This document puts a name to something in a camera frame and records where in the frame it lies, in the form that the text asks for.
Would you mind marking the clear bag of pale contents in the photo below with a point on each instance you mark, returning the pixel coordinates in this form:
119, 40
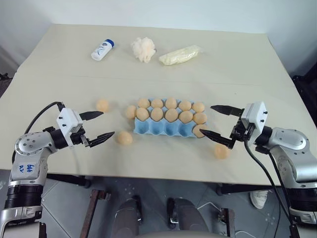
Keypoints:
179, 55

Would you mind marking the brown metal stand bar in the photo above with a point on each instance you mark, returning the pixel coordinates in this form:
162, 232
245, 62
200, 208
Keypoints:
92, 210
226, 223

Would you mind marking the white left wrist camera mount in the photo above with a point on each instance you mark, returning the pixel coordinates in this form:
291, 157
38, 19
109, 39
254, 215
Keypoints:
69, 121

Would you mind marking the white bottle with blue cap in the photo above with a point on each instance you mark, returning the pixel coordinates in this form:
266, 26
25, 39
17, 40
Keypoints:
102, 50

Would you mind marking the pale mesh bath sponge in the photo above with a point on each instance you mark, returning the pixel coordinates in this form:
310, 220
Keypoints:
143, 49

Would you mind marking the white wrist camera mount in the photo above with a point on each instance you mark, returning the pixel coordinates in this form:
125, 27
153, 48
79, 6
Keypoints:
69, 121
256, 115

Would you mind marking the blue egg tray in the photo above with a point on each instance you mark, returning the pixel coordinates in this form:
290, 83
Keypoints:
158, 129

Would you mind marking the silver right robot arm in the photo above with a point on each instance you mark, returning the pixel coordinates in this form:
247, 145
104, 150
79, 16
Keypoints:
292, 146

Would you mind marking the dark object beside table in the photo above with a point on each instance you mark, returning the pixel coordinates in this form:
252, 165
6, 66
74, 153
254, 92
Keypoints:
4, 77

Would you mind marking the tan egg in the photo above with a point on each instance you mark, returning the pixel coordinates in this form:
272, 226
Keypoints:
171, 115
102, 104
221, 151
198, 107
186, 116
142, 114
157, 114
124, 137
171, 102
143, 102
200, 118
157, 102
197, 131
131, 111
185, 105

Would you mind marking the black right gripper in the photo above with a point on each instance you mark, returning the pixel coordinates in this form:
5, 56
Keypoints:
241, 131

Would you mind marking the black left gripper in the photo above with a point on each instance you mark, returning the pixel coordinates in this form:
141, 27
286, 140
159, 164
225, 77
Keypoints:
78, 138

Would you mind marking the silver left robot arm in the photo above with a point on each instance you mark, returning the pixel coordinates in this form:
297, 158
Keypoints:
27, 148

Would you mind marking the black table leg bar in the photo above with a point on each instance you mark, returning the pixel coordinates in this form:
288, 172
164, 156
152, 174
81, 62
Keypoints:
71, 179
237, 189

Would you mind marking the dark rounded robot knee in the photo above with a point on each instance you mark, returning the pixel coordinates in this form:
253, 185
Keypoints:
127, 218
189, 218

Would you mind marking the black equipment beside table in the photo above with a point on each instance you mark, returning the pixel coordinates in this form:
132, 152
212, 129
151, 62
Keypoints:
305, 86

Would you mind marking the white shoe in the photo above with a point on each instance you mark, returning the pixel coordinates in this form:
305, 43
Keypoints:
258, 199

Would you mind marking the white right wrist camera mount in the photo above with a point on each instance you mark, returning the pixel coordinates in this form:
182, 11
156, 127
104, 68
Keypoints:
256, 115

